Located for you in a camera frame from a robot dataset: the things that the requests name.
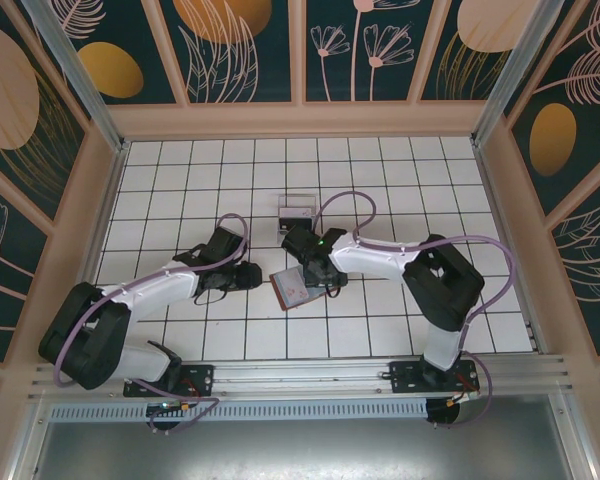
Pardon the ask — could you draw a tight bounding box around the brown leather card holder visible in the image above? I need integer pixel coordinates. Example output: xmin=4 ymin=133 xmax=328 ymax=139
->
xmin=268 ymin=266 xmax=327 ymax=312

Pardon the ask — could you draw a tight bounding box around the white card with pink blossoms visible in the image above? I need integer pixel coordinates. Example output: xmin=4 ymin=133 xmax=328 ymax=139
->
xmin=273 ymin=269 xmax=310 ymax=308

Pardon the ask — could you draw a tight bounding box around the white card with small print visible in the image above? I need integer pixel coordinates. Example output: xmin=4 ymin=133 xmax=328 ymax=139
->
xmin=278 ymin=206 xmax=315 ymax=222

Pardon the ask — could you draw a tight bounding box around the clear acrylic card stand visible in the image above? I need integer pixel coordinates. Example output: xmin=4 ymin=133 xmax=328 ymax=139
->
xmin=274 ymin=193 xmax=319 ymax=246

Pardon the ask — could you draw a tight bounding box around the grey metal sheet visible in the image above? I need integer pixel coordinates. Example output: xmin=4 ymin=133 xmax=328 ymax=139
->
xmin=27 ymin=392 xmax=589 ymax=480

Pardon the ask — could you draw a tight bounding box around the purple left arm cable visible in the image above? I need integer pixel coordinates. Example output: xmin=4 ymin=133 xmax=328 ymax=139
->
xmin=53 ymin=213 xmax=252 ymax=436

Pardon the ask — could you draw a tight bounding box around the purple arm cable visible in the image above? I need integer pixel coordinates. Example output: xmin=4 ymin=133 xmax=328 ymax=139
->
xmin=53 ymin=213 xmax=252 ymax=436
xmin=312 ymin=191 xmax=514 ymax=430

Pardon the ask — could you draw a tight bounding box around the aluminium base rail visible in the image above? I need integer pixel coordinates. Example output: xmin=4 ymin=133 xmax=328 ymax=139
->
xmin=28 ymin=353 xmax=576 ymax=401

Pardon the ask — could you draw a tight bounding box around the grey slotted cable duct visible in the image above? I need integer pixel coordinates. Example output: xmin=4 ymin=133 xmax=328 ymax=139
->
xmin=47 ymin=398 xmax=430 ymax=422

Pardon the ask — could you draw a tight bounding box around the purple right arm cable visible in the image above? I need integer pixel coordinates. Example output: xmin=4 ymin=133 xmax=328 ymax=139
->
xmin=312 ymin=191 xmax=514 ymax=430

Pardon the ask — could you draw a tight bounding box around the aluminium frame post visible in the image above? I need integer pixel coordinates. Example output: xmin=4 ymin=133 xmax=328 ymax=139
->
xmin=470 ymin=0 xmax=576 ymax=149
xmin=19 ymin=0 xmax=131 ymax=154

